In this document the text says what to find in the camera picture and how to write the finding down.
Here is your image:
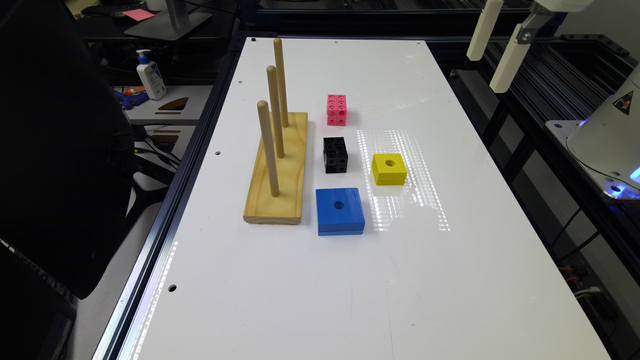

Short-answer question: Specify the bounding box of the pink sticky note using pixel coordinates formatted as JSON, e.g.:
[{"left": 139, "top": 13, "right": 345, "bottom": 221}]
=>
[{"left": 123, "top": 8, "right": 155, "bottom": 22}]

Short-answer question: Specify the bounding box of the white lotion pump bottle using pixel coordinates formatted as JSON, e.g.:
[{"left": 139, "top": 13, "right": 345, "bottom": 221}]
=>
[{"left": 136, "top": 49, "right": 167, "bottom": 100}]

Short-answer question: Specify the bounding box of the wooden peg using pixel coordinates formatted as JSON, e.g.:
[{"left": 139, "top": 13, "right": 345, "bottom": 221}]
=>
[
  {"left": 273, "top": 38, "right": 289, "bottom": 128},
  {"left": 257, "top": 100, "right": 280, "bottom": 197},
  {"left": 266, "top": 65, "right": 284, "bottom": 158}
]

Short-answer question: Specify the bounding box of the blue block with hole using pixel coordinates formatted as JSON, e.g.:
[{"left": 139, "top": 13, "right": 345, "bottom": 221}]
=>
[{"left": 316, "top": 188, "right": 365, "bottom": 236}]

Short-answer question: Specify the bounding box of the pink cube block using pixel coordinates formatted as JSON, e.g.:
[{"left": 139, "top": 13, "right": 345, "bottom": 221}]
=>
[{"left": 326, "top": 94, "right": 348, "bottom": 126}]

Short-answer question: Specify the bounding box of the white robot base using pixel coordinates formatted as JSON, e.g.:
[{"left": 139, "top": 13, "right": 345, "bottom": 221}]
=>
[{"left": 546, "top": 69, "right": 639, "bottom": 201}]

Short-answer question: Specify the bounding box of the yellow block with hole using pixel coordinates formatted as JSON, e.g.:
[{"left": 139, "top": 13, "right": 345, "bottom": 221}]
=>
[{"left": 372, "top": 153, "right": 407, "bottom": 186}]

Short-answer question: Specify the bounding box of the rear wooden peg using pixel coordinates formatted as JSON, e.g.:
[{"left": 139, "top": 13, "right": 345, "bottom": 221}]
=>
[{"left": 273, "top": 38, "right": 289, "bottom": 128}]

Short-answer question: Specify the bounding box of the blue glue gun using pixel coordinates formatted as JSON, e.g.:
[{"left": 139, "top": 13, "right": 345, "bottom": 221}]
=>
[{"left": 114, "top": 87, "right": 149, "bottom": 110}]

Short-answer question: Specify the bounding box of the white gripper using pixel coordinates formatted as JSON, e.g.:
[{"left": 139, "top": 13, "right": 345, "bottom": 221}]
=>
[{"left": 466, "top": 0, "right": 594, "bottom": 94}]

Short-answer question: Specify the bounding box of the black cube block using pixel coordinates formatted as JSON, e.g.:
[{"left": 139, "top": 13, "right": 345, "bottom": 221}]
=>
[{"left": 323, "top": 137, "right": 348, "bottom": 173}]

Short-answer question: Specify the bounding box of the front wooden peg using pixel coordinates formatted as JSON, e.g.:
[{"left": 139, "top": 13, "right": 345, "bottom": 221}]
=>
[{"left": 257, "top": 100, "right": 280, "bottom": 197}]

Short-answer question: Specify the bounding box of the wooden peg base board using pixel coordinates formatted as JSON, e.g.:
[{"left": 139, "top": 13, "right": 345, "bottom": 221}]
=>
[{"left": 243, "top": 112, "right": 308, "bottom": 225}]

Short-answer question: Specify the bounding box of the black office chair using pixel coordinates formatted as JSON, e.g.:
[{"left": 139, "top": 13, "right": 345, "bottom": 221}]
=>
[{"left": 1, "top": 0, "right": 136, "bottom": 299}]

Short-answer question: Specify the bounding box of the silver monitor stand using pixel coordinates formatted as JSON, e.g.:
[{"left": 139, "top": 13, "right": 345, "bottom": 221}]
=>
[{"left": 124, "top": 0, "right": 211, "bottom": 41}]

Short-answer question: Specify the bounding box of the middle wooden peg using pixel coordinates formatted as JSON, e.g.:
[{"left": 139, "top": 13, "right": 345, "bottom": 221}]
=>
[{"left": 266, "top": 65, "right": 284, "bottom": 158}]

